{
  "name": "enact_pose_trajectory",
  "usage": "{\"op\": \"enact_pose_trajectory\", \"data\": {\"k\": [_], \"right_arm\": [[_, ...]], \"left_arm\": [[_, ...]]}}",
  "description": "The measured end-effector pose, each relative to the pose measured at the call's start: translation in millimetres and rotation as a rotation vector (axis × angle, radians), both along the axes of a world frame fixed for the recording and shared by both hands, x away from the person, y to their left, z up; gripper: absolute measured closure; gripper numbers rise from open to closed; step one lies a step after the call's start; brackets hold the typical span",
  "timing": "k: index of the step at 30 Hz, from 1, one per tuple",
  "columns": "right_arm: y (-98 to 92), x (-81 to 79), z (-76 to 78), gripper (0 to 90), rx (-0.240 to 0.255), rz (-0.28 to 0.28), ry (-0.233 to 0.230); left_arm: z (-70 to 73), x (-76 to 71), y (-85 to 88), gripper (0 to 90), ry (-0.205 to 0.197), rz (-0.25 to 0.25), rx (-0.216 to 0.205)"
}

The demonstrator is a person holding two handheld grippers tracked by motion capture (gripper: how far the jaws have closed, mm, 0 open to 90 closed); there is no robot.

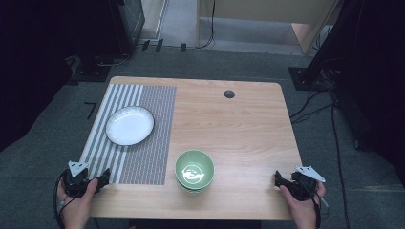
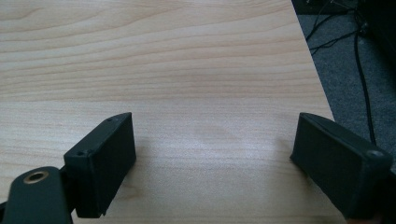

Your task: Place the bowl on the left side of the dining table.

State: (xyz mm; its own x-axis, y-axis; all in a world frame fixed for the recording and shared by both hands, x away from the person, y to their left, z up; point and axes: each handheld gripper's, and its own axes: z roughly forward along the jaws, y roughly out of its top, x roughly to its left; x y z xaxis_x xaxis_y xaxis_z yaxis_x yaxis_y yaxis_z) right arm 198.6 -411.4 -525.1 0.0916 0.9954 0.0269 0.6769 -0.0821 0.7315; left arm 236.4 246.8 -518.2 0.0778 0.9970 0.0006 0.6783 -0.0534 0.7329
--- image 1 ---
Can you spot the light wooden partition panel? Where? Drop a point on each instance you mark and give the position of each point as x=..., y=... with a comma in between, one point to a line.
x=270, y=12

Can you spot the black curtain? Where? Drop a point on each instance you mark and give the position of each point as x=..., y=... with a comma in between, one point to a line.
x=38, y=63
x=369, y=79

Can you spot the black cabinet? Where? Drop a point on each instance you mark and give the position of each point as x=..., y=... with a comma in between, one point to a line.
x=127, y=22

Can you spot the green bowl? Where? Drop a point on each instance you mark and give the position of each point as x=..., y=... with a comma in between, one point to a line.
x=191, y=190
x=195, y=170

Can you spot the person's left hand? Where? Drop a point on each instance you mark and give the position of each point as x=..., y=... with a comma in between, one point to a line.
x=78, y=206

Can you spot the person's right hand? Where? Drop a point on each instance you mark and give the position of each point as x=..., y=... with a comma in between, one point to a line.
x=302, y=208

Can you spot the white plate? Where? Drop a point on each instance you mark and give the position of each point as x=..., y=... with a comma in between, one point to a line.
x=130, y=125

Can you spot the grey striped placemat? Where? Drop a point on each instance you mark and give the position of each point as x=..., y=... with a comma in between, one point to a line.
x=140, y=152

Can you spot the round grey table grommet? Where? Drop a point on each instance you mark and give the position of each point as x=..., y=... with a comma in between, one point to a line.
x=229, y=94

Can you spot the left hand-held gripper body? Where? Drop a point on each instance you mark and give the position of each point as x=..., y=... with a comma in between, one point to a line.
x=75, y=183

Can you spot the black stand base plate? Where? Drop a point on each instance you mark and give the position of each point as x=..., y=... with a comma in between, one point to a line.
x=90, y=71
x=307, y=79

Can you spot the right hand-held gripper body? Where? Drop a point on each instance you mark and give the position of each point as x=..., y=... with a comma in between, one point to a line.
x=304, y=187

